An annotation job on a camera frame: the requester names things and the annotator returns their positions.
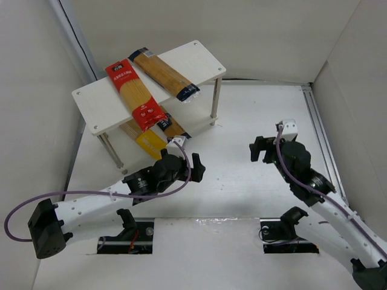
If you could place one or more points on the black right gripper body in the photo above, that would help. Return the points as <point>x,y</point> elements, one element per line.
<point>265,150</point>

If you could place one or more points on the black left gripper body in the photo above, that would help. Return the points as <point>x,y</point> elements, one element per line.
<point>187,168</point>

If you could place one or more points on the blue-label spaghetti bag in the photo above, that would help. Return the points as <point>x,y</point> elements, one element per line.
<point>171,127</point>

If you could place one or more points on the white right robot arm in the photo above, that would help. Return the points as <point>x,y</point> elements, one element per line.
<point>328,222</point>

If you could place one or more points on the red spaghetti bag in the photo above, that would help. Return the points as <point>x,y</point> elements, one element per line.
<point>136,96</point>

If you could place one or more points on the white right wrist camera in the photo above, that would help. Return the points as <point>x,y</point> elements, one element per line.
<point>288,129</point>

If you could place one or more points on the white two-tier shelf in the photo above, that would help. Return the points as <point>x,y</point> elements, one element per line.
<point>104,111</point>

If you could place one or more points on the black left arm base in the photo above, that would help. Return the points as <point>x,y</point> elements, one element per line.
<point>139,242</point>

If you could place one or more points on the yellow-ended spaghetti bag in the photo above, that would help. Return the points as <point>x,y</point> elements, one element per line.
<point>149,141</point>

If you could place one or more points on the dark-ended spaghetti bag with barcode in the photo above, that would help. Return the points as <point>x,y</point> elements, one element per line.
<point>164,75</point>

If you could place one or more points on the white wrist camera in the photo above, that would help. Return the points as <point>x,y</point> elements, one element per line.
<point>176,144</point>
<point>288,129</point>

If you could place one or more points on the aluminium frame rail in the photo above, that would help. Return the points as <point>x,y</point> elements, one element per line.
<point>329,162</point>

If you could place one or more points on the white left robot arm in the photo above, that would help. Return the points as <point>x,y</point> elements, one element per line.
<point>53,226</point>

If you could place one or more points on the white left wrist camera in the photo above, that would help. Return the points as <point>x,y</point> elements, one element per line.
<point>176,144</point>

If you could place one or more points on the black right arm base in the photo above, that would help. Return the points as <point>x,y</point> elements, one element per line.
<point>276,240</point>

